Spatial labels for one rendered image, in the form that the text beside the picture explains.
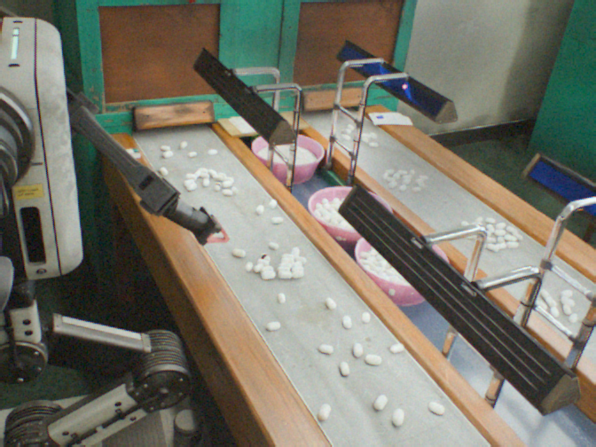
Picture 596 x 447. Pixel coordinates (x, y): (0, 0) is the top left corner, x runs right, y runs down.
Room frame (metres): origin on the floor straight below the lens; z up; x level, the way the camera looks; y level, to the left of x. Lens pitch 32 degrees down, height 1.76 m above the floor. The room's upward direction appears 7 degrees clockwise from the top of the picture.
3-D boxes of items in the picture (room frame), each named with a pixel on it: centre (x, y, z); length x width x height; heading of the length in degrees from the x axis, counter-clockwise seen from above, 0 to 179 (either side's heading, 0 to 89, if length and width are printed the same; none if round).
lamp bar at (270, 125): (1.79, 0.22, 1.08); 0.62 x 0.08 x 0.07; 31
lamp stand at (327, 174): (2.03, -0.19, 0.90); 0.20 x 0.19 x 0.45; 31
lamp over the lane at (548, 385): (0.95, -0.28, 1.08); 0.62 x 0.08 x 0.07; 31
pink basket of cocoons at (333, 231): (1.70, -0.16, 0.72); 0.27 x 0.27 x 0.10
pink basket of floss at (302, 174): (2.08, 0.07, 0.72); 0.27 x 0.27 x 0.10
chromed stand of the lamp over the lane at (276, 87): (1.82, 0.15, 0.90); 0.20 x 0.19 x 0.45; 31
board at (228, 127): (2.26, 0.18, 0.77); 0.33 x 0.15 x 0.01; 121
